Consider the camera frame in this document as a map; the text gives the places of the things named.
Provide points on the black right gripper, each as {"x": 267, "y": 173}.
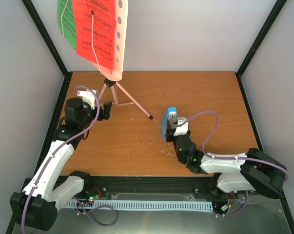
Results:
{"x": 169, "y": 131}

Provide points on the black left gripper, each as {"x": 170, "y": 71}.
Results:
{"x": 106, "y": 111}

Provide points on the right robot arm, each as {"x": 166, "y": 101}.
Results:
{"x": 250, "y": 171}

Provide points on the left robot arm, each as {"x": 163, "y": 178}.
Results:
{"x": 38, "y": 204}

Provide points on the pink music stand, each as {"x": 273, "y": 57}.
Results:
{"x": 114, "y": 76}

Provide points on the green sheet music page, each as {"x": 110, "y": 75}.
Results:
{"x": 66, "y": 22}

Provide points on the red sheet music page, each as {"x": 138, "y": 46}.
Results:
{"x": 95, "y": 27}

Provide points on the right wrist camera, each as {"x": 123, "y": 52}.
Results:
{"x": 180, "y": 126}

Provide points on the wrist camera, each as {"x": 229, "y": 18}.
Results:
{"x": 87, "y": 97}
{"x": 180, "y": 126}

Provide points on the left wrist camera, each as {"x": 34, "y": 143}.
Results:
{"x": 87, "y": 97}

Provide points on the black aluminium frame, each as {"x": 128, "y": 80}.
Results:
{"x": 166, "y": 35}

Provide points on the light blue cable duct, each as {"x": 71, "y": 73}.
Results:
{"x": 138, "y": 205}

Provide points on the metal base plate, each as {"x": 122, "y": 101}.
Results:
{"x": 259, "y": 216}

